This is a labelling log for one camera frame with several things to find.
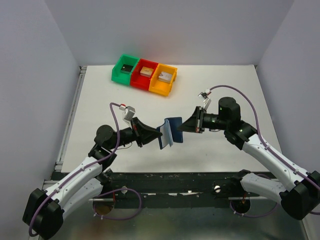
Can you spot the navy blue card holder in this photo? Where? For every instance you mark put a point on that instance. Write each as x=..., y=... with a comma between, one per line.
x=170, y=132

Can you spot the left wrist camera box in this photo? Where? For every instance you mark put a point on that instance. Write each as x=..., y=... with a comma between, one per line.
x=128, y=113

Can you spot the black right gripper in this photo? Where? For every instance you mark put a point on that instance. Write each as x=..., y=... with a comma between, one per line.
x=199, y=119

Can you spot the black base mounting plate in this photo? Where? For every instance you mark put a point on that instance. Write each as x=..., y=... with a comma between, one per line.
x=161, y=190

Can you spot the metal block in green bin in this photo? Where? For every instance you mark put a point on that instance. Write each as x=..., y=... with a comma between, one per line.
x=126, y=68

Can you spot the aluminium rail frame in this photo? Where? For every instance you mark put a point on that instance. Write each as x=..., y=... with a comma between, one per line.
x=51, y=95

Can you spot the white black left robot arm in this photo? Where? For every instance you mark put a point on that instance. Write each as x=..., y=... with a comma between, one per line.
x=46, y=210

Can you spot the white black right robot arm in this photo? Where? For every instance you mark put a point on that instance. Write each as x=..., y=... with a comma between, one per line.
x=296, y=189

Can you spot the metal block in yellow bin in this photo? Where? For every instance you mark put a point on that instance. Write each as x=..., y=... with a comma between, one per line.
x=165, y=77

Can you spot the yellow plastic bin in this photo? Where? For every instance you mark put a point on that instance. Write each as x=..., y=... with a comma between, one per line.
x=159, y=87

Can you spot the red plastic bin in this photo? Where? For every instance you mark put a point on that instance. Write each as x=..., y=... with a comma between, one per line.
x=142, y=82

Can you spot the green plastic bin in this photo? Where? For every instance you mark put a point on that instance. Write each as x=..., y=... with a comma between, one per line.
x=121, y=78

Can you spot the metal block in red bin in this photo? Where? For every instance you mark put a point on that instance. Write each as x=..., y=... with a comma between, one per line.
x=146, y=71

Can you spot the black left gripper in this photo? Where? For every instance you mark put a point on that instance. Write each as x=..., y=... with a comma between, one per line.
x=136, y=132

